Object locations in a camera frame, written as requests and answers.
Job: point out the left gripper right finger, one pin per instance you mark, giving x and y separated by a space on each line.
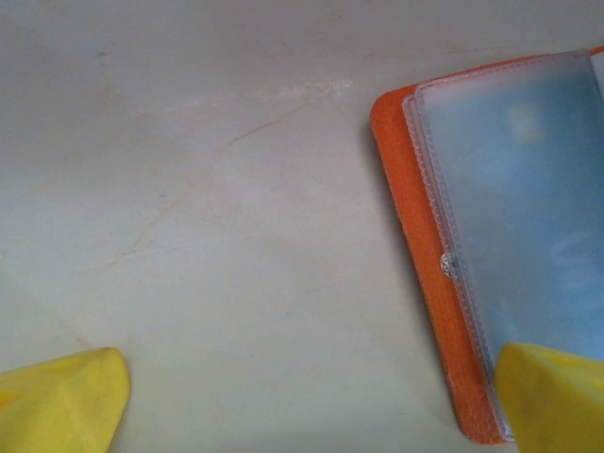
552 406

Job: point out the orange card holder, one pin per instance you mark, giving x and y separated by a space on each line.
406 212

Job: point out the pale blue credit card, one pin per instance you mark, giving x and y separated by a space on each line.
519 189

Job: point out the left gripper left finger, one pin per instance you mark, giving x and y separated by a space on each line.
56 406

